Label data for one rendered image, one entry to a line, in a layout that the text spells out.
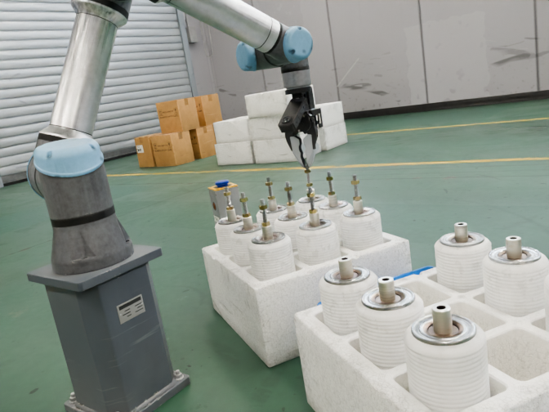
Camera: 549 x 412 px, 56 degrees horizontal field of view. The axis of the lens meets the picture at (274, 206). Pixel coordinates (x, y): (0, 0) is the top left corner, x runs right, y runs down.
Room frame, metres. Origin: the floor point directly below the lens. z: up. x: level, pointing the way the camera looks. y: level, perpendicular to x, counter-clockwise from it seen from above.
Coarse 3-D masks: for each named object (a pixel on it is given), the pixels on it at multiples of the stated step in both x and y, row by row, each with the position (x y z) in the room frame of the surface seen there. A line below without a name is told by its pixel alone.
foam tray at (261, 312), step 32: (224, 256) 1.22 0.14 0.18; (352, 256) 1.07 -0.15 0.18; (384, 256) 1.09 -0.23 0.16; (224, 288) 1.19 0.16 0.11; (256, 288) 0.98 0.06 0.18; (288, 288) 1.00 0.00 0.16; (256, 320) 1.00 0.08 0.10; (288, 320) 1.00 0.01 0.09; (256, 352) 1.04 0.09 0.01; (288, 352) 0.99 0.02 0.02
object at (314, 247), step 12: (324, 228) 1.08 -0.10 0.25; (336, 228) 1.10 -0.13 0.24; (300, 240) 1.09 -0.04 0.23; (312, 240) 1.07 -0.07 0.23; (324, 240) 1.07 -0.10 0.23; (336, 240) 1.09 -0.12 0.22; (300, 252) 1.10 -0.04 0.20; (312, 252) 1.07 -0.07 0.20; (324, 252) 1.07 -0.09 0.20; (336, 252) 1.09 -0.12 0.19; (312, 264) 1.08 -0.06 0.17
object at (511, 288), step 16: (544, 256) 0.74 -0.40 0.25; (496, 272) 0.73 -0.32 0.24; (512, 272) 0.71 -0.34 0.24; (528, 272) 0.71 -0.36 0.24; (544, 272) 0.72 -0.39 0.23; (496, 288) 0.73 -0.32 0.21; (512, 288) 0.71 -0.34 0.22; (528, 288) 0.71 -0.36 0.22; (496, 304) 0.73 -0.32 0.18; (512, 304) 0.71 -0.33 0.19; (528, 304) 0.71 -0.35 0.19; (544, 304) 0.71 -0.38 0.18
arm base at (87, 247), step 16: (112, 208) 0.95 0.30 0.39; (64, 224) 0.90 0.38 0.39; (80, 224) 0.90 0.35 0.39; (96, 224) 0.91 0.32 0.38; (112, 224) 0.93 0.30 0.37; (64, 240) 0.90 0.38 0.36; (80, 240) 0.90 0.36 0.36; (96, 240) 0.90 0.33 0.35; (112, 240) 0.92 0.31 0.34; (128, 240) 0.97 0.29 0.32; (64, 256) 0.89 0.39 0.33; (80, 256) 0.89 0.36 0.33; (96, 256) 0.89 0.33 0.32; (112, 256) 0.90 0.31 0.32; (128, 256) 0.93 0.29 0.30; (64, 272) 0.89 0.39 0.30; (80, 272) 0.88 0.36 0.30
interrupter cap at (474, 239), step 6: (450, 234) 0.90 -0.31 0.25; (468, 234) 0.88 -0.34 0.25; (474, 234) 0.88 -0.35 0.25; (480, 234) 0.87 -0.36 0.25; (444, 240) 0.87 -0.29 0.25; (450, 240) 0.87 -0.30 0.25; (468, 240) 0.86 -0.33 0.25; (474, 240) 0.84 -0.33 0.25; (480, 240) 0.84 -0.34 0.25; (450, 246) 0.84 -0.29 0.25; (456, 246) 0.84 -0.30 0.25; (462, 246) 0.83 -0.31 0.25; (468, 246) 0.83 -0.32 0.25
